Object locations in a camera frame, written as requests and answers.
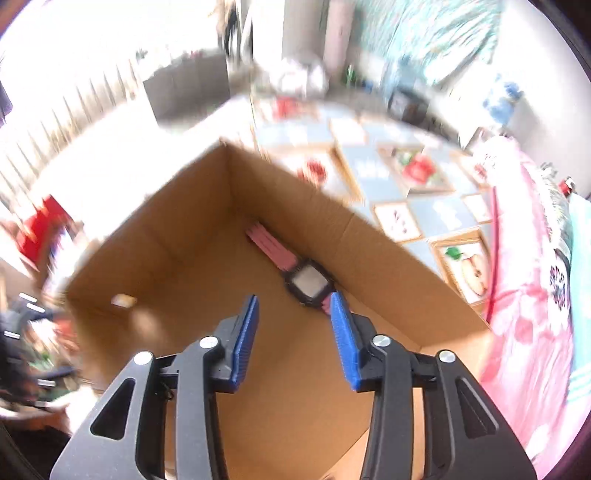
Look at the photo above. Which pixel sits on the white paper roll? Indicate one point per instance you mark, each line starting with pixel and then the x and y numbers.
pixel 340 32

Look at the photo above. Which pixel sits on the dark box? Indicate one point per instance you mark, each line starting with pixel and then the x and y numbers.
pixel 407 105

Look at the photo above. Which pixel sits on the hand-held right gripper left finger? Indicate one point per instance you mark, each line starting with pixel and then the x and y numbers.
pixel 244 344

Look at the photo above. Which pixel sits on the red object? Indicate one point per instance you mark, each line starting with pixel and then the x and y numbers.
pixel 41 228

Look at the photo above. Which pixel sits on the blue water jug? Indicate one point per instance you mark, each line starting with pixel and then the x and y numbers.
pixel 503 99

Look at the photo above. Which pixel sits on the pink floral blanket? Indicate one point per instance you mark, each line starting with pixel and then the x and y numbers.
pixel 526 286

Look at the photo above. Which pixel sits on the metal window grille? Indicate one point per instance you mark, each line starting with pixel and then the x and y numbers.
pixel 55 134

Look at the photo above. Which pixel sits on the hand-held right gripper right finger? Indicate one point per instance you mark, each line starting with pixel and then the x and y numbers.
pixel 344 344

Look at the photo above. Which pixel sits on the teal floral cloth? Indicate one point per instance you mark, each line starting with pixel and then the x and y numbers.
pixel 429 32

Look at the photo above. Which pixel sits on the brown cardboard box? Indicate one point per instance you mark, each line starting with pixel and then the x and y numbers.
pixel 194 258

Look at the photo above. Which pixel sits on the teal striped blanket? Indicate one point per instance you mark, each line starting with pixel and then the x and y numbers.
pixel 581 258

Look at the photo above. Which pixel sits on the green can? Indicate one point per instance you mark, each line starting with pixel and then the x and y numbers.
pixel 349 74

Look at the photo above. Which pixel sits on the white plastic bag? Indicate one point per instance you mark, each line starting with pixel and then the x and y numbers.
pixel 300 74

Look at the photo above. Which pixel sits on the grey cabinet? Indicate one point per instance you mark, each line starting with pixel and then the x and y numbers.
pixel 189 85

